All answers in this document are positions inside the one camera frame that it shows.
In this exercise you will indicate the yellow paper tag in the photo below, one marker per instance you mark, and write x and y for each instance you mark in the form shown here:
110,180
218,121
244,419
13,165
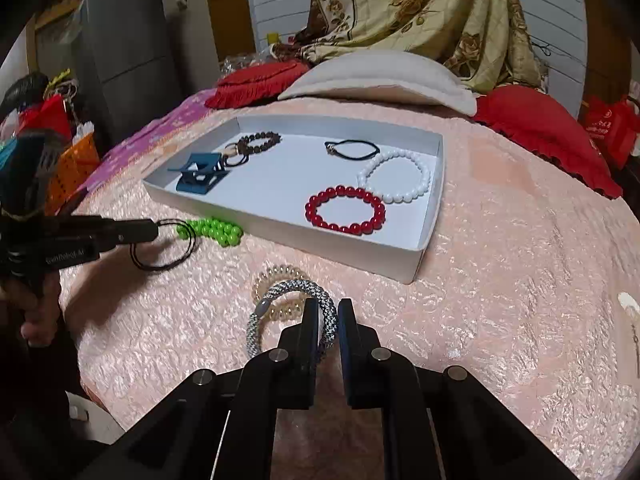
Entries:
272,38

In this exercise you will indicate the white cushion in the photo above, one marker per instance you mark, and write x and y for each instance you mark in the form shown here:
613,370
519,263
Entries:
380,77

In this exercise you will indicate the red fringed pillow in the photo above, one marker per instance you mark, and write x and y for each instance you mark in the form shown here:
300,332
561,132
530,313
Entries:
250,82
540,125

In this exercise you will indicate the red shopping bag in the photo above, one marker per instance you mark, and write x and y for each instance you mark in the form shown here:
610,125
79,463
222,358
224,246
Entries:
607,125
50,115

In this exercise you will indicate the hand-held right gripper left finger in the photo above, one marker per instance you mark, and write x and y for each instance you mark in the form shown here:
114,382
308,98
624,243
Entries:
310,332

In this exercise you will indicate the floral beige quilt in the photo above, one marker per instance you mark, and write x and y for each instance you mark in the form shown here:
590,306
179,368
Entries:
425,5

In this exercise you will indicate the pink textured bedspread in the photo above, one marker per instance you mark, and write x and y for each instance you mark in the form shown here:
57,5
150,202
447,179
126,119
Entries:
500,260

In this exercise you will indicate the blue hair claw clip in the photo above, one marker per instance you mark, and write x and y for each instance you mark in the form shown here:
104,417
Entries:
197,182

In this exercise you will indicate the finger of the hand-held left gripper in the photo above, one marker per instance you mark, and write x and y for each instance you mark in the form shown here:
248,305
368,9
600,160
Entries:
125,232

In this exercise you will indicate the white earring card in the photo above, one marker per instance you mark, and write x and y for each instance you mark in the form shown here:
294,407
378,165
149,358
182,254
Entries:
629,306

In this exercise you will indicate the silver dangling earring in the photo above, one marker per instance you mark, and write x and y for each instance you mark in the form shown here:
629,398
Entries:
635,342

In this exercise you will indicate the person's left hand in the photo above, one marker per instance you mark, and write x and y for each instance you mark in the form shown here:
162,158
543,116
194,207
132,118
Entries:
37,317

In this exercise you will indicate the dark round object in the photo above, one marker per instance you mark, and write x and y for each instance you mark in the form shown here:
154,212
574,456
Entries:
22,90

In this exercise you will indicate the white clover charm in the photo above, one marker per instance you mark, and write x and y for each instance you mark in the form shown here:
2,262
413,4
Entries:
231,149

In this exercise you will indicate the grey refrigerator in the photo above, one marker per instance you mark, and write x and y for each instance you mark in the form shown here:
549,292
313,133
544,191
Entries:
125,60

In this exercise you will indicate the purple flowered blanket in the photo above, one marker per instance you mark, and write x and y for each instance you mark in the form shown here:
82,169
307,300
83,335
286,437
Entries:
130,145

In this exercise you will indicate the white cardboard tray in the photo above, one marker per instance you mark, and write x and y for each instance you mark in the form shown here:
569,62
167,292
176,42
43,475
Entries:
280,195

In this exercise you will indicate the orange plastic basket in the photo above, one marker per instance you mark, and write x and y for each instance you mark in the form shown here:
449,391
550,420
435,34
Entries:
80,165

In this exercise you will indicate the clear plastic bag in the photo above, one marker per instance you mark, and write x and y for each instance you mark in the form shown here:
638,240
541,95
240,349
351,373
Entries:
245,62

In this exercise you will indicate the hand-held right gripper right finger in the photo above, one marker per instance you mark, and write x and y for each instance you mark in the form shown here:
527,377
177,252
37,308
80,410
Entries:
347,350

